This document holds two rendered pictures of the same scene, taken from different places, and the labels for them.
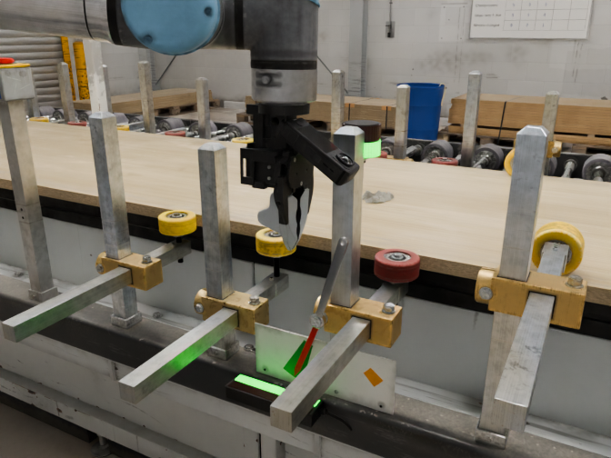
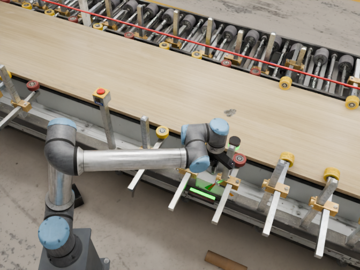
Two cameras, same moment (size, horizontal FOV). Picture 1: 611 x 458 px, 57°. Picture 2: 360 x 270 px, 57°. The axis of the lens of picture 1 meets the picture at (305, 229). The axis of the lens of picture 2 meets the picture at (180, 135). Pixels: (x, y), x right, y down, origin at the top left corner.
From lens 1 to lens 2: 1.22 m
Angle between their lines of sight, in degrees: 31
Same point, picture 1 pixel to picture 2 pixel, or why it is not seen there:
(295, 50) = (222, 144)
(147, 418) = not seen: hidden behind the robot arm
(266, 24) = (215, 141)
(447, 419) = (249, 202)
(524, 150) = (278, 167)
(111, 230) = (145, 145)
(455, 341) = (253, 173)
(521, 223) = (275, 178)
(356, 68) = not seen: outside the picture
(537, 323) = (275, 204)
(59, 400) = not seen: hidden behind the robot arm
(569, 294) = (284, 193)
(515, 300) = (271, 190)
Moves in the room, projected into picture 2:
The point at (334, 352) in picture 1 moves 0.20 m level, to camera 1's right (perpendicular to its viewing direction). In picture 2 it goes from (224, 199) to (260, 197)
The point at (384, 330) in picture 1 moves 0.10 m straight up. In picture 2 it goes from (235, 187) to (238, 178)
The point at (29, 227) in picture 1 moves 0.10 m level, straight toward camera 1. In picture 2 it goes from (110, 135) to (117, 146)
